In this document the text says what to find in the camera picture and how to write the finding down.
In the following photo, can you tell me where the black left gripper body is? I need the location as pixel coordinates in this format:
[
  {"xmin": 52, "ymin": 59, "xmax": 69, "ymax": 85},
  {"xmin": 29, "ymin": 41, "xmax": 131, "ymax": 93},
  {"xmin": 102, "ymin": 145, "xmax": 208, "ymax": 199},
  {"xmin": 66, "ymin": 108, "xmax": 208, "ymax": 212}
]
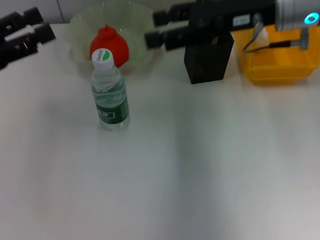
[{"xmin": 0, "ymin": 34, "xmax": 39, "ymax": 71}]

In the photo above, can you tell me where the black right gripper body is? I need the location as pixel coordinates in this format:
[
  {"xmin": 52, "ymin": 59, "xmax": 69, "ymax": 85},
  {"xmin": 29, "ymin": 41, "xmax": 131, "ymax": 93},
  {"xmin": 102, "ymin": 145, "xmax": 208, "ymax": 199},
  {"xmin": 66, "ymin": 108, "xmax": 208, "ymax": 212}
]
[{"xmin": 187, "ymin": 0, "xmax": 279, "ymax": 50}]

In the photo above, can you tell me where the white paper ball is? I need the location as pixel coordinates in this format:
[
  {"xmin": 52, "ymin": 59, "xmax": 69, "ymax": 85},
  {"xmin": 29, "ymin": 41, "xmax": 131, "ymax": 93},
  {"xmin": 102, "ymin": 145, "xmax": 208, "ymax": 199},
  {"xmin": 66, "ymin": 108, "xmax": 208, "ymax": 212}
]
[{"xmin": 254, "ymin": 26, "xmax": 271, "ymax": 48}]

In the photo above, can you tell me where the red-orange toy orange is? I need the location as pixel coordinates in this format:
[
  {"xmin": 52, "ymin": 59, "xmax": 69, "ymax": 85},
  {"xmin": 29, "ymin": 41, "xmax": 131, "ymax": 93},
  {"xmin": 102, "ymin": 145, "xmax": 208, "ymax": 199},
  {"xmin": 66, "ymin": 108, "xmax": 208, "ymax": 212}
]
[{"xmin": 89, "ymin": 24, "xmax": 130, "ymax": 69}]

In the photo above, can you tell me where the clear green-label water bottle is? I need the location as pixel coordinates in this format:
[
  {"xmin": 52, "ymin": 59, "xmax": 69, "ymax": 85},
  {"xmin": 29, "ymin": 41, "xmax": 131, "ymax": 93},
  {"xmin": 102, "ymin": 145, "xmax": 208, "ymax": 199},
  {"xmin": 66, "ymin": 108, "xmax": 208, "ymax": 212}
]
[{"xmin": 90, "ymin": 48, "xmax": 131, "ymax": 131}]

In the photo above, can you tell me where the translucent green fruit bowl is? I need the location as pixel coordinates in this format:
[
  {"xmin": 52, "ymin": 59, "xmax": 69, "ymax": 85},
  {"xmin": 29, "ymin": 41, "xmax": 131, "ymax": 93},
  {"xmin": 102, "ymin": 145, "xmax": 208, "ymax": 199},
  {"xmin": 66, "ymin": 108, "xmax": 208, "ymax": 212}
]
[{"xmin": 65, "ymin": 0, "xmax": 166, "ymax": 77}]

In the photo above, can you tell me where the black mesh pen holder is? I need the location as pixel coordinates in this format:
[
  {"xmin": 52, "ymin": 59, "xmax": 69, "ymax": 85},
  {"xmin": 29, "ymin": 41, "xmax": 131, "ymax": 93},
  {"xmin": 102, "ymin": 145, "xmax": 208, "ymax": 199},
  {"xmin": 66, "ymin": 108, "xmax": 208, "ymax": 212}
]
[{"xmin": 183, "ymin": 31, "xmax": 235, "ymax": 85}]

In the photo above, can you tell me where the yellow plastic storage bin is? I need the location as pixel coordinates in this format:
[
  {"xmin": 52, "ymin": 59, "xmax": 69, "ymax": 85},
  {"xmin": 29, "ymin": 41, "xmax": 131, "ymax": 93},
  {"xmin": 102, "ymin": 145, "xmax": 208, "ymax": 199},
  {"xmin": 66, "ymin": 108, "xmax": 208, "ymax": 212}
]
[{"xmin": 231, "ymin": 23, "xmax": 318, "ymax": 86}]

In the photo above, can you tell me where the gray cable with metal plug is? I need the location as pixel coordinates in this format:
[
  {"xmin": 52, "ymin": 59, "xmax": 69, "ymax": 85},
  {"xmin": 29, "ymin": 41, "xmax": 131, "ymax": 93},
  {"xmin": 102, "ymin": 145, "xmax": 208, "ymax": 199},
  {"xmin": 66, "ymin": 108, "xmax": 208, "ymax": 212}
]
[{"xmin": 243, "ymin": 21, "xmax": 310, "ymax": 54}]

